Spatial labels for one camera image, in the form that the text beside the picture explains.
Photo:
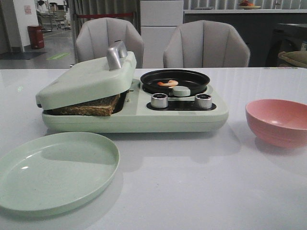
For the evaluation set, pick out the silver knob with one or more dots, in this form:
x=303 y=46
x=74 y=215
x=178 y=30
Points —
x=203 y=101
x=159 y=100

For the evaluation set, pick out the left grey chair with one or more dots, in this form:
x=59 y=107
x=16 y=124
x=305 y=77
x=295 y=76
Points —
x=96 y=36

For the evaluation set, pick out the grey chair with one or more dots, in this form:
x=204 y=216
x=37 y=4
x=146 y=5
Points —
x=206 y=44
x=96 y=36

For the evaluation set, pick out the right grey chair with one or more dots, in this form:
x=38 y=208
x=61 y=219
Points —
x=206 y=44

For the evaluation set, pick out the green pan handle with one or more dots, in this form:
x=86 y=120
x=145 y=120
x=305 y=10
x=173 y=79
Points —
x=181 y=91

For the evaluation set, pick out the black round frying pan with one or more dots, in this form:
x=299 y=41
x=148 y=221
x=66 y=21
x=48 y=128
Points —
x=165 y=80

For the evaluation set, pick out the white refrigerator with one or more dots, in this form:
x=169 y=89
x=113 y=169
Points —
x=159 y=18

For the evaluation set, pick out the left silver knob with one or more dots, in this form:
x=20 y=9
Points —
x=159 y=100

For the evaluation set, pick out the red trash bin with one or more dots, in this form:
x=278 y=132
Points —
x=36 y=36

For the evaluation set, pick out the orange shrimp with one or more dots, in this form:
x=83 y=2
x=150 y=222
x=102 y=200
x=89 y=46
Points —
x=169 y=84

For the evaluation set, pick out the pink bowl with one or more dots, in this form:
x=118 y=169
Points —
x=278 y=122

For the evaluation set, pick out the fruit plate on counter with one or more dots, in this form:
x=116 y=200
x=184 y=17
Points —
x=246 y=5

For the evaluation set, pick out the green breakfast maker lid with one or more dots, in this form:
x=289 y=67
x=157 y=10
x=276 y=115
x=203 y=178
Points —
x=87 y=81

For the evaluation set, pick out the right silver knob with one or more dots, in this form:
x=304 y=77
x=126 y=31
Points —
x=203 y=101

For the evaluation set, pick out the light green round plate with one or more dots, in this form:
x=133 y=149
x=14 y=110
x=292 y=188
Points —
x=56 y=173

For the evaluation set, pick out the black appliance cabinet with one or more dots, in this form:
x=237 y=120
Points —
x=288 y=38

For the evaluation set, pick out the dark kitchen counter cabinet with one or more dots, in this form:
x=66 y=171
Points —
x=255 y=26

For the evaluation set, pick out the beige sofa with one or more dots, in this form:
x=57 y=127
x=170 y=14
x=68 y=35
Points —
x=293 y=59

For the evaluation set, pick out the bread slice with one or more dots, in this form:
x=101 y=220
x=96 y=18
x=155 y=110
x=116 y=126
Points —
x=99 y=107

